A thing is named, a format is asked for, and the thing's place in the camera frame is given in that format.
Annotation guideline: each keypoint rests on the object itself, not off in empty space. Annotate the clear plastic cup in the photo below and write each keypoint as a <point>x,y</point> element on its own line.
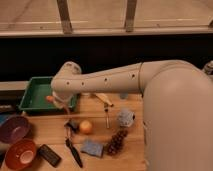
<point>123,95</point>

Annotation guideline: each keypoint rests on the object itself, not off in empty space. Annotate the orange round fruit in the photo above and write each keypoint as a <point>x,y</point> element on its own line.
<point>86,127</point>

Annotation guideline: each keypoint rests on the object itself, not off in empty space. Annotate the black rectangular remote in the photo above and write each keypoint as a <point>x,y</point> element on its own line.
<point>49,155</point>

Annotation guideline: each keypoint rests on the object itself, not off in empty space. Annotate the purple bowl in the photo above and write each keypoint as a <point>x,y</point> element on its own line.
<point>13,128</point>

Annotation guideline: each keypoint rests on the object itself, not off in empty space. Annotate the black handled knife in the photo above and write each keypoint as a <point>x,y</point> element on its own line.
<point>72,149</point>

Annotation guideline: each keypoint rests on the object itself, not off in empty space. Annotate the dark grape bunch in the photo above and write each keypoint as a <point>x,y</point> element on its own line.
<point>115,144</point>

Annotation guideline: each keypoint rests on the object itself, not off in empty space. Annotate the wooden spatula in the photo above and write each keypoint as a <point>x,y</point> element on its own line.
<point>103,97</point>

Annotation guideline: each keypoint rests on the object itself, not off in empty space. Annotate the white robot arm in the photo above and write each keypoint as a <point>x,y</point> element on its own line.
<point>177,108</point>

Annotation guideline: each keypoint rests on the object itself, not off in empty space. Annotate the blue sponge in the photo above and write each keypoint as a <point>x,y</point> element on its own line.
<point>92,148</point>

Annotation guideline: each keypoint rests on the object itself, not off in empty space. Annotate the orange bowl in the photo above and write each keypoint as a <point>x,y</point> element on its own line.
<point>20,154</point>

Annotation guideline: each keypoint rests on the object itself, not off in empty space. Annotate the small black red object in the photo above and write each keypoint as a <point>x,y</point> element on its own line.
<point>73,125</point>

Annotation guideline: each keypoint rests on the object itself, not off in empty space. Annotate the green plastic tray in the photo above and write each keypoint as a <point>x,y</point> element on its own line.
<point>34,98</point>

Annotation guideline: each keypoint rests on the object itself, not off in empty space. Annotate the red chili pepper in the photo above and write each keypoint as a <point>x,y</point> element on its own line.
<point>49,99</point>

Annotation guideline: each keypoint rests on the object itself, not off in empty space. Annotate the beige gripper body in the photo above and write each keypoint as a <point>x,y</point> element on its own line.
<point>61,105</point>

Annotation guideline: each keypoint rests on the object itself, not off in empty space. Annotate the crumpled silver wrapper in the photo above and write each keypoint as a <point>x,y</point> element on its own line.
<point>125,117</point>

